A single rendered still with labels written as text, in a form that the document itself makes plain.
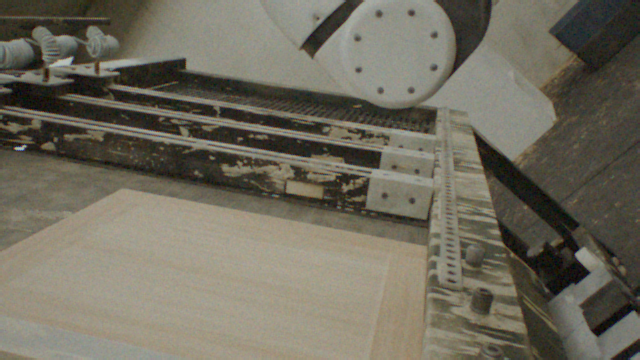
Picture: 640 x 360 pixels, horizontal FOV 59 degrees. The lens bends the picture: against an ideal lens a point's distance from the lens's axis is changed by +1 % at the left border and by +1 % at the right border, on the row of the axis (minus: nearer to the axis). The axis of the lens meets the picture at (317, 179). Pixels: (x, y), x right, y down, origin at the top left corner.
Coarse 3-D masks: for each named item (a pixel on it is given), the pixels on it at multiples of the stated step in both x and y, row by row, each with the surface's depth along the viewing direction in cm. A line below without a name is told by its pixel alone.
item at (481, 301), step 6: (480, 288) 69; (486, 288) 69; (474, 294) 68; (480, 294) 68; (486, 294) 68; (492, 294) 69; (474, 300) 69; (480, 300) 68; (486, 300) 68; (492, 300) 68; (474, 306) 69; (480, 306) 68; (486, 306) 68; (474, 312) 69; (480, 312) 68; (486, 312) 68
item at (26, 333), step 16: (0, 320) 58; (16, 320) 58; (0, 336) 56; (16, 336) 56; (32, 336) 56; (48, 336) 56; (64, 336) 57; (80, 336) 57; (0, 352) 54; (16, 352) 54; (32, 352) 54; (48, 352) 54; (64, 352) 54; (80, 352) 55; (96, 352) 55; (112, 352) 55; (128, 352) 56; (144, 352) 56; (160, 352) 56
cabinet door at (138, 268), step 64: (128, 192) 103; (0, 256) 75; (64, 256) 78; (128, 256) 80; (192, 256) 82; (256, 256) 85; (320, 256) 88; (384, 256) 90; (64, 320) 63; (128, 320) 64; (192, 320) 66; (256, 320) 68; (320, 320) 70; (384, 320) 71
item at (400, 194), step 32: (0, 96) 131; (0, 128) 128; (32, 128) 127; (64, 128) 125; (96, 128) 124; (128, 128) 127; (128, 160) 124; (160, 160) 122; (192, 160) 121; (224, 160) 119; (256, 160) 118; (288, 160) 117; (320, 160) 120; (352, 192) 115; (384, 192) 113; (416, 192) 112
